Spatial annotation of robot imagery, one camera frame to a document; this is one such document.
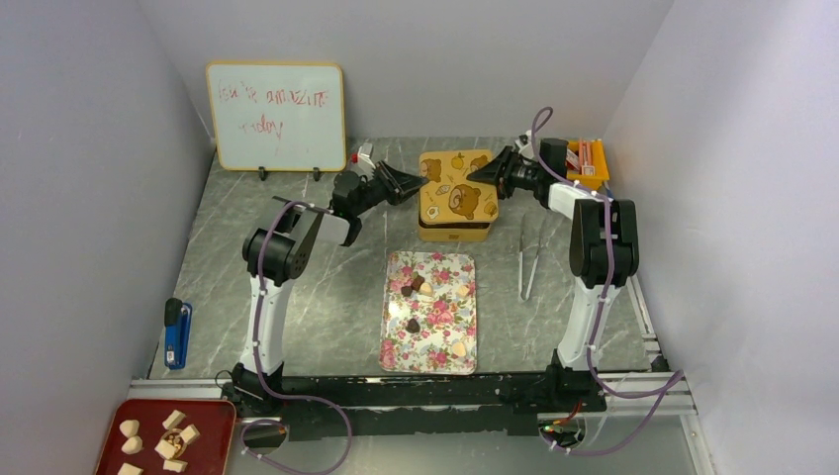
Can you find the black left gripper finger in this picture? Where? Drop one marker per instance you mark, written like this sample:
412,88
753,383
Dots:
396,177
398,192

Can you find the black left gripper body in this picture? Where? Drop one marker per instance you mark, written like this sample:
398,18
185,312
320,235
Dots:
374,191

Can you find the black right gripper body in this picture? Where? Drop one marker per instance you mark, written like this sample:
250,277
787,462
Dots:
505,174

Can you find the gold chocolate tin box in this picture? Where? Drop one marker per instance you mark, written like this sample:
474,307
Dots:
463,231

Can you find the silver tin lid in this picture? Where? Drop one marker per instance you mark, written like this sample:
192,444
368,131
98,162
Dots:
449,197

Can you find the floral rectangular tray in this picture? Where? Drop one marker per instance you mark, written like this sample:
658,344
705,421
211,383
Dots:
444,317

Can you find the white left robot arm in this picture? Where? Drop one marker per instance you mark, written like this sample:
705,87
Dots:
279,248

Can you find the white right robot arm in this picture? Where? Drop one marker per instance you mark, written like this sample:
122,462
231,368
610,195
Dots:
603,246

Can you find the dark rectangular chocolate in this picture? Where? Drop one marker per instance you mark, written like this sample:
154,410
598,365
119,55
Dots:
417,283

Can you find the white heart chocolate bottom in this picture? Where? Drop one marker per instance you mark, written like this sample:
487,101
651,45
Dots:
458,349

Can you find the orange parts bin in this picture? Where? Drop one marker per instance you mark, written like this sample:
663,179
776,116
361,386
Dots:
586,163

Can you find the whiteboard with red writing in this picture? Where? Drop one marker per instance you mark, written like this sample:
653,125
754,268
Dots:
278,116

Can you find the blue black stapler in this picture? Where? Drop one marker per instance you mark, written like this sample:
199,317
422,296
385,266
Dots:
177,325

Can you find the red tray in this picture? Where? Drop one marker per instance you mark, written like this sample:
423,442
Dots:
165,436

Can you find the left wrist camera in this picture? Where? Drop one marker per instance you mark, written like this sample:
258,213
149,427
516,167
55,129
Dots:
361,161

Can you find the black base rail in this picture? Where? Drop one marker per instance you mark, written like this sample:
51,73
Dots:
315,407

